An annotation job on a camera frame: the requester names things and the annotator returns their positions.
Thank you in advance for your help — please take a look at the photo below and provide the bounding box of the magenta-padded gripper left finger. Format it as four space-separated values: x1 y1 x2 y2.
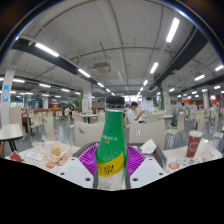
57 143 100 190

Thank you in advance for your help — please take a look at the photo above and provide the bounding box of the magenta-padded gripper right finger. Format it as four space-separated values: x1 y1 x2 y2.
125 144 167 190

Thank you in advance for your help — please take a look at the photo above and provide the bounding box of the green drink bottle yellow label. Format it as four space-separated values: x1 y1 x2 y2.
95 95 129 191

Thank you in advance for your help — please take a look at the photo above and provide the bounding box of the white napkin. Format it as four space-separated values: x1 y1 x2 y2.
139 138 158 155

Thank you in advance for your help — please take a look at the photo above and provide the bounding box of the crumpled food wrapper bag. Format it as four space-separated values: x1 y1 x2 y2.
41 140 74 169

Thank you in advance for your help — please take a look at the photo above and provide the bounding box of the printed sticker sheet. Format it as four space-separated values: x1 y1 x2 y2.
164 155 214 174

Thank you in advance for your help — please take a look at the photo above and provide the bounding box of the beige chairs group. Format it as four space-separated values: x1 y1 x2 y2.
9 106 224 151

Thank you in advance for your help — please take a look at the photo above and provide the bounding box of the red paper cup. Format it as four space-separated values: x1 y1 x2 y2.
185 130 204 158

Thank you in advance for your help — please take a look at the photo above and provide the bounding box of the person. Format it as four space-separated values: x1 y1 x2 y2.
126 101 146 124

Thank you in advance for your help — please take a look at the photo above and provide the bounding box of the ceiling air conditioner unit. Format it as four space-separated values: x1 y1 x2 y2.
92 62 112 75

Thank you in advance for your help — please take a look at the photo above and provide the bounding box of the ceiling strip lights group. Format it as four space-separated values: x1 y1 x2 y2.
0 17 224 101

